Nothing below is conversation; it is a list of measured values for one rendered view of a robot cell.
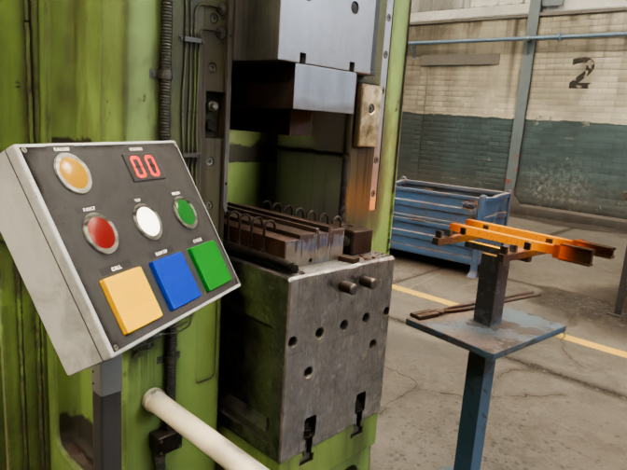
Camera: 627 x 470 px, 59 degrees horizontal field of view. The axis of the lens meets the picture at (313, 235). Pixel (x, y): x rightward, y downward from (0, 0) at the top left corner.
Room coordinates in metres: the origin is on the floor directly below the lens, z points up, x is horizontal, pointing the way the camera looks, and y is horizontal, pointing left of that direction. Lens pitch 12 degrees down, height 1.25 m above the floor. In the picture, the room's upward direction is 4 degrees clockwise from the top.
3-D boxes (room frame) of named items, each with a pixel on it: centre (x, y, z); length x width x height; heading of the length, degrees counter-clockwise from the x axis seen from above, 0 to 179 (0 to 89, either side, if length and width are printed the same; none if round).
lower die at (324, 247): (1.43, 0.14, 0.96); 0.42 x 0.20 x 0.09; 46
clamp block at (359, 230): (1.46, -0.09, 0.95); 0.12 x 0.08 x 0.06; 46
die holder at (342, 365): (1.48, 0.11, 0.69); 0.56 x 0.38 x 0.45; 46
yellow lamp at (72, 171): (0.72, 0.32, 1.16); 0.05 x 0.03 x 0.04; 136
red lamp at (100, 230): (0.70, 0.27, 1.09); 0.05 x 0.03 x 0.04; 136
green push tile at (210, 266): (0.88, 0.17, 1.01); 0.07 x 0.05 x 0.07; 161
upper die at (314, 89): (1.43, 0.14, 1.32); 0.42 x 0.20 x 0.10; 46
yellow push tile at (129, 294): (0.69, 0.23, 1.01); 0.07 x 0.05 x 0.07; 161
